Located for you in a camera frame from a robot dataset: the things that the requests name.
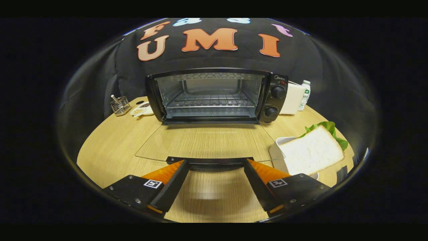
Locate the white bread lettuce sandwich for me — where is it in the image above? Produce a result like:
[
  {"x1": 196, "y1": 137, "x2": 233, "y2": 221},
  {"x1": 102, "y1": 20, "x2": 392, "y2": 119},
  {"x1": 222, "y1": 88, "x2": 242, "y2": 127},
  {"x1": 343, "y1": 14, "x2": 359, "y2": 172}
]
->
[{"x1": 284, "y1": 121, "x2": 349, "y2": 176}]

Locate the cream pop-up toaster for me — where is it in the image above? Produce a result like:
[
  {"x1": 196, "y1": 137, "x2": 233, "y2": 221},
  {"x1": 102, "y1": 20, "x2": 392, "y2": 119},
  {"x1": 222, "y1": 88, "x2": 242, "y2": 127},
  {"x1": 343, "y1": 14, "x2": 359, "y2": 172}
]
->
[{"x1": 279, "y1": 82, "x2": 305, "y2": 115}]

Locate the white plastic tray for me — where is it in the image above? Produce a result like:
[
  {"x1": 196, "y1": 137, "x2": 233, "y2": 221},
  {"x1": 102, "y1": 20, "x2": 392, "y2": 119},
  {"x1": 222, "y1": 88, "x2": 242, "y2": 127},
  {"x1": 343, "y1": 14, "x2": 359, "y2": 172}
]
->
[{"x1": 269, "y1": 137, "x2": 320, "y2": 180}]

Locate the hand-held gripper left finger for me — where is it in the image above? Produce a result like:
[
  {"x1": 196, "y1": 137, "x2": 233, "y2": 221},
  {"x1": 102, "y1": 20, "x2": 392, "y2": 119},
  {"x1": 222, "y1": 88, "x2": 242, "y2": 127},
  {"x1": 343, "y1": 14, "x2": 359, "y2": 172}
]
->
[{"x1": 103, "y1": 159, "x2": 190, "y2": 218}]

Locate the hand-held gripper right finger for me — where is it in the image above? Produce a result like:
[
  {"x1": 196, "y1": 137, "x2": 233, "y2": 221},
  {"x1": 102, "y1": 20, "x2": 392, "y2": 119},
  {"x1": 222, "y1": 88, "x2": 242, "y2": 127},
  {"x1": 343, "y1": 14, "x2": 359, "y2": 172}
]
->
[{"x1": 243, "y1": 158, "x2": 331, "y2": 217}]

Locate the white bottle green label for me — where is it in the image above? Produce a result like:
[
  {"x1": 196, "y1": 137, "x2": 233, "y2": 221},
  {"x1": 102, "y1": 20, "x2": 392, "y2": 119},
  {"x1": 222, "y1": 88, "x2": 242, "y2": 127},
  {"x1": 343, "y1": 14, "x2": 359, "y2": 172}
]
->
[{"x1": 298, "y1": 80, "x2": 311, "y2": 111}]

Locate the black toaster oven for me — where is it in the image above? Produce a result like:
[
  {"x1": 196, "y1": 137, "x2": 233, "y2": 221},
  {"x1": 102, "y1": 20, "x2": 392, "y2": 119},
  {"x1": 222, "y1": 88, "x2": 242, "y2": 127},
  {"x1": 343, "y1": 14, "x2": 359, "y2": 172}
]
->
[{"x1": 135, "y1": 68, "x2": 289, "y2": 172}]

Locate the metal wire utensil holder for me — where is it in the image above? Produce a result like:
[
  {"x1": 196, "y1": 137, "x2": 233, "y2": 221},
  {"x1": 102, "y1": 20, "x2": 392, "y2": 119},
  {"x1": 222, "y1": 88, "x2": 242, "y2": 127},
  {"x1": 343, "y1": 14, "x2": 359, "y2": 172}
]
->
[{"x1": 110, "y1": 94, "x2": 131, "y2": 116}]

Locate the white divided snack dish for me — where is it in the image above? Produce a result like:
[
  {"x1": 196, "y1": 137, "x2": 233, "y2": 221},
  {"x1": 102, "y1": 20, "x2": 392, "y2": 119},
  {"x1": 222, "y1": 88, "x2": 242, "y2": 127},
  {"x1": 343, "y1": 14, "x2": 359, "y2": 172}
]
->
[{"x1": 130, "y1": 101, "x2": 154, "y2": 117}]

